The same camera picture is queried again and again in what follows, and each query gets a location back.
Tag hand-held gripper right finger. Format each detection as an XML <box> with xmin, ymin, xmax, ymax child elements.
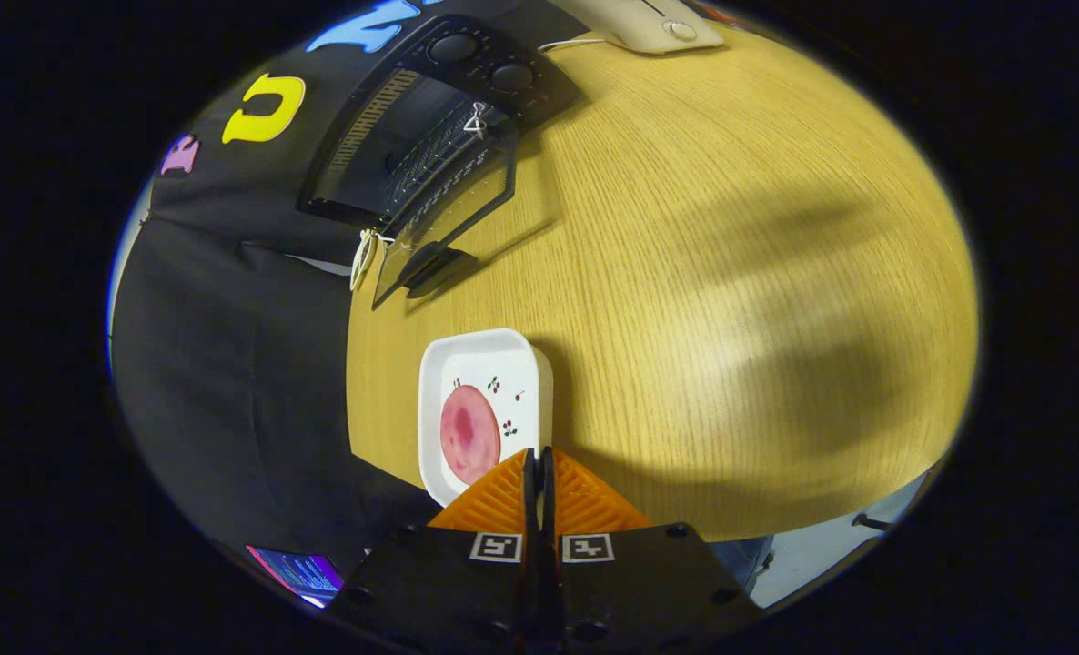
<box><xmin>539</xmin><ymin>446</ymin><xmax>764</xmax><ymax>652</ymax></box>

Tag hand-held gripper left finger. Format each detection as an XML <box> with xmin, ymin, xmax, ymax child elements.
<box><xmin>326</xmin><ymin>448</ymin><xmax>545</xmax><ymax>655</ymax></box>

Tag pink ham slice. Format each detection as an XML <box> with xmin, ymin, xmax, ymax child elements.
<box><xmin>439</xmin><ymin>384</ymin><xmax>502</xmax><ymax>486</ymax></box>

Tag white square plate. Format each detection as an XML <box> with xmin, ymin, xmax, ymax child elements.
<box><xmin>418</xmin><ymin>328</ymin><xmax>554</xmax><ymax>508</ymax></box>

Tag black toaster oven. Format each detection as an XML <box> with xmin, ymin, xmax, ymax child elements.
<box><xmin>297</xmin><ymin>14</ymin><xmax>584</xmax><ymax>312</ymax></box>

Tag white toaster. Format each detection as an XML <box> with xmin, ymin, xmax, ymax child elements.
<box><xmin>549</xmin><ymin>0</ymin><xmax>725</xmax><ymax>55</ymax></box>

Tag person's blue jeans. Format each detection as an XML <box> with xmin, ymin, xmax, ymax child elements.
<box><xmin>708</xmin><ymin>535</ymin><xmax>774</xmax><ymax>597</ymax></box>

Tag laptop screen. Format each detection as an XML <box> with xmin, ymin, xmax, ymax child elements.
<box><xmin>246</xmin><ymin>544</ymin><xmax>345</xmax><ymax>609</ymax></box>

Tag black backdrop cloth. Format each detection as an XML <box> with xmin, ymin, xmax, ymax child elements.
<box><xmin>107</xmin><ymin>0</ymin><xmax>449</xmax><ymax>583</ymax></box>

